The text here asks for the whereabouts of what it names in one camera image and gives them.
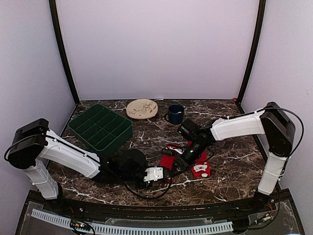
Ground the black right frame post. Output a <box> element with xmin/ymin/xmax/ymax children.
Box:
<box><xmin>236</xmin><ymin>0</ymin><xmax>267</xmax><ymax>106</ymax></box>

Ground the beige floral ceramic plate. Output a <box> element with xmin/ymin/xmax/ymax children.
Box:
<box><xmin>126</xmin><ymin>99</ymin><xmax>158</xmax><ymax>120</ymax></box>

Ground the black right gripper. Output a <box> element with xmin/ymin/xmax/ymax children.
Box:
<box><xmin>170</xmin><ymin>140</ymin><xmax>209</xmax><ymax>177</ymax></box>

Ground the dark blue mug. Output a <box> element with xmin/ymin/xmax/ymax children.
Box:
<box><xmin>164</xmin><ymin>104</ymin><xmax>184</xmax><ymax>125</ymax></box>

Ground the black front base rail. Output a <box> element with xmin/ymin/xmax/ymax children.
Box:
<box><xmin>19</xmin><ymin>189</ymin><xmax>299</xmax><ymax>223</ymax></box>

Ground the red santa sock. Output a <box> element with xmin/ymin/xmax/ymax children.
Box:
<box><xmin>191</xmin><ymin>151</ymin><xmax>211</xmax><ymax>178</ymax></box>
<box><xmin>159</xmin><ymin>143</ymin><xmax>183</xmax><ymax>169</ymax></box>

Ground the white slotted cable duct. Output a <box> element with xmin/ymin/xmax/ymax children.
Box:
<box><xmin>31</xmin><ymin>209</ymin><xmax>233</xmax><ymax>235</ymax></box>

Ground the green divided plastic tray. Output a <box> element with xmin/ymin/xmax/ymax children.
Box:
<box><xmin>68</xmin><ymin>104</ymin><xmax>133</xmax><ymax>158</ymax></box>

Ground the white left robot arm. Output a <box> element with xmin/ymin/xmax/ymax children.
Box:
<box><xmin>4</xmin><ymin>118</ymin><xmax>156</xmax><ymax>213</ymax></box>

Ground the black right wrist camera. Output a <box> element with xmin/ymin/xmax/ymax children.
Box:
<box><xmin>178</xmin><ymin>118</ymin><xmax>201</xmax><ymax>141</ymax></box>

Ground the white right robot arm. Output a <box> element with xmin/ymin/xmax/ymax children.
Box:
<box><xmin>174</xmin><ymin>102</ymin><xmax>295</xmax><ymax>212</ymax></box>

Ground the black left frame post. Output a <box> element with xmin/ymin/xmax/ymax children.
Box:
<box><xmin>48</xmin><ymin>0</ymin><xmax>80</xmax><ymax>106</ymax></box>

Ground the black frame post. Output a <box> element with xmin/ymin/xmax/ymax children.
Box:
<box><xmin>236</xmin><ymin>0</ymin><xmax>267</xmax><ymax>106</ymax></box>
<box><xmin>48</xmin><ymin>0</ymin><xmax>80</xmax><ymax>106</ymax></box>

